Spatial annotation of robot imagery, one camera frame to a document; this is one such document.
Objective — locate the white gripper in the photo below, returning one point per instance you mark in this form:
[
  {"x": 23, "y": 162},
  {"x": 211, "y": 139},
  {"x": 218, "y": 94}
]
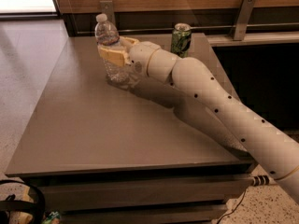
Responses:
[{"x": 140, "y": 57}]

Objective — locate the clear plastic water bottle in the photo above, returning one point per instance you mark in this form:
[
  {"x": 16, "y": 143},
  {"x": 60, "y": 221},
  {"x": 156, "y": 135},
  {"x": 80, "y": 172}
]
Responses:
[{"x": 106, "y": 34}]

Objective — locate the grey drawer cabinet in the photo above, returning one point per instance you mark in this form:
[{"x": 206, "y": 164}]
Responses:
[{"x": 102, "y": 155}]

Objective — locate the black strap bag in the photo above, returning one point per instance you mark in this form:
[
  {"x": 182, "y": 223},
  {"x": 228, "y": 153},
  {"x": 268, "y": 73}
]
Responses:
[{"x": 9, "y": 205}]

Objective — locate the green packet on floor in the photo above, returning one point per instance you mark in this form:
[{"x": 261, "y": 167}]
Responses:
[{"x": 52, "y": 218}]

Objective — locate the metal rail bar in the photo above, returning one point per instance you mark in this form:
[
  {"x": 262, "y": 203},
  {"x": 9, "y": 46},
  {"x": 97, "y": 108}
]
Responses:
[{"x": 220, "y": 29}]

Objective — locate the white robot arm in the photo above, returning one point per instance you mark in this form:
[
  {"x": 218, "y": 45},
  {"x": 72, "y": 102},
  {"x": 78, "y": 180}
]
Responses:
[{"x": 274, "y": 150}]

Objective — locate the left metal wall bracket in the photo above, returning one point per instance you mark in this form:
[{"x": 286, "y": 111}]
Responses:
[{"x": 108, "y": 8}]

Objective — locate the striped black white connector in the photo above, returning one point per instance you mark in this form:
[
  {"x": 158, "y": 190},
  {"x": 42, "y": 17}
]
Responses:
[{"x": 262, "y": 180}]

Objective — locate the metal wall bracket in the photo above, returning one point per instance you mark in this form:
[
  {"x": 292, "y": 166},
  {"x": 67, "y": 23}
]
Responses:
[
  {"x": 108, "y": 8},
  {"x": 242, "y": 20}
]

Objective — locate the right metal wall bracket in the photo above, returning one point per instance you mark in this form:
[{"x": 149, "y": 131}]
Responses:
[{"x": 242, "y": 20}]

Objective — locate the green soda can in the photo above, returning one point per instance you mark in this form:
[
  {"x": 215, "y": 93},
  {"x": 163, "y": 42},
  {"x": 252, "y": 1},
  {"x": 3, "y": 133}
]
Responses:
[{"x": 181, "y": 39}]

